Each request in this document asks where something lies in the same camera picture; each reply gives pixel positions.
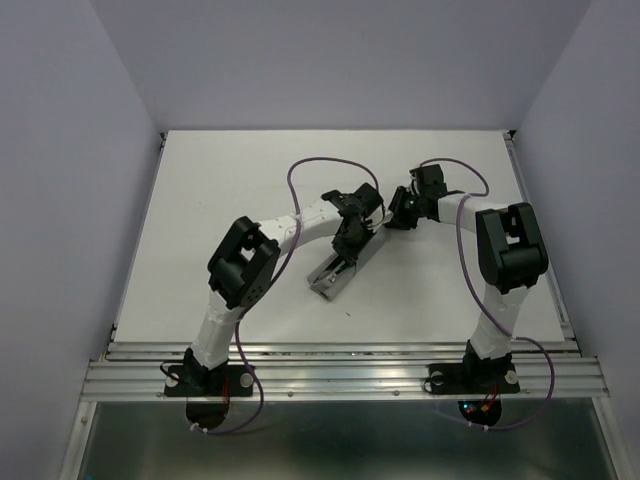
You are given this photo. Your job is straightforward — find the grey cloth napkin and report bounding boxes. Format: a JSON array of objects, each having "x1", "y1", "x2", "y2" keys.
[{"x1": 306, "y1": 223, "x2": 394, "y2": 303}]

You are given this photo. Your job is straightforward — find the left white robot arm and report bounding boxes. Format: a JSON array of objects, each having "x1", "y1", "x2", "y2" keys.
[{"x1": 179, "y1": 183, "x2": 385, "y2": 394}]

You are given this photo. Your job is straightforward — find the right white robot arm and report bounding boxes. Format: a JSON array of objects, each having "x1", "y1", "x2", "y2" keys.
[{"x1": 385, "y1": 158, "x2": 549, "y2": 390}]

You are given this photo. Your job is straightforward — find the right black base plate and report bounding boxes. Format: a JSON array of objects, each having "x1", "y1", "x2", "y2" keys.
[{"x1": 423, "y1": 363, "x2": 520, "y2": 396}]

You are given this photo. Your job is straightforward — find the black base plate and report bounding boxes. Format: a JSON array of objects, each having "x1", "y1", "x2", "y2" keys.
[
  {"x1": 423, "y1": 363, "x2": 520, "y2": 396},
  {"x1": 159, "y1": 363, "x2": 254, "y2": 398}
]

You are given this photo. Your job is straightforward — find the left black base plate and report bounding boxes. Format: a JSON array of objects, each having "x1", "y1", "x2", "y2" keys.
[{"x1": 159, "y1": 363, "x2": 254, "y2": 398}]

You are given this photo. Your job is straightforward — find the aluminium rail frame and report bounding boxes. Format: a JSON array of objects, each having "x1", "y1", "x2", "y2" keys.
[{"x1": 58, "y1": 130, "x2": 621, "y2": 480}]

